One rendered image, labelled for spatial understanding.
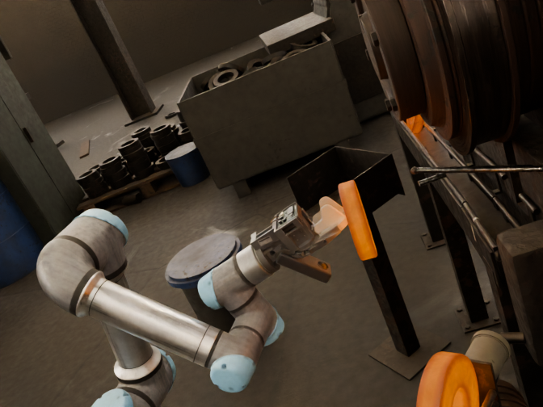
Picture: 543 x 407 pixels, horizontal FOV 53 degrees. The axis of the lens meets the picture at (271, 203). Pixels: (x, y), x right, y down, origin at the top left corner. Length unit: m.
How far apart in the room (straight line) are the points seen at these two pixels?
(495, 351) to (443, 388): 0.18
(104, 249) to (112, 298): 0.14
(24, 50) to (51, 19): 0.87
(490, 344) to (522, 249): 0.15
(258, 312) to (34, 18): 11.22
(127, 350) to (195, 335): 0.33
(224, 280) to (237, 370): 0.18
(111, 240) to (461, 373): 0.74
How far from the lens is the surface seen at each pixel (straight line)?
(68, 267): 1.12
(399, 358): 1.97
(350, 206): 1.00
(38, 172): 4.52
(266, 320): 1.13
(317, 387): 1.99
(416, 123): 1.95
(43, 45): 12.15
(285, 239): 1.04
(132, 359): 1.38
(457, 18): 0.82
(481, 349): 0.92
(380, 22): 0.89
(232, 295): 1.12
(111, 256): 1.22
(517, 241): 0.94
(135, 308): 1.08
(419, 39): 0.87
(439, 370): 0.78
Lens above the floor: 1.33
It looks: 23 degrees down
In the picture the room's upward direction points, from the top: 24 degrees counter-clockwise
